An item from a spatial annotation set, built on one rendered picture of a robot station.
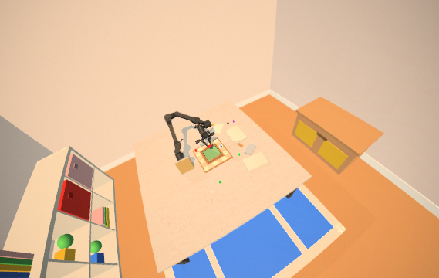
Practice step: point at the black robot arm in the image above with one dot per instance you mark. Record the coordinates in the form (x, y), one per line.
(195, 120)

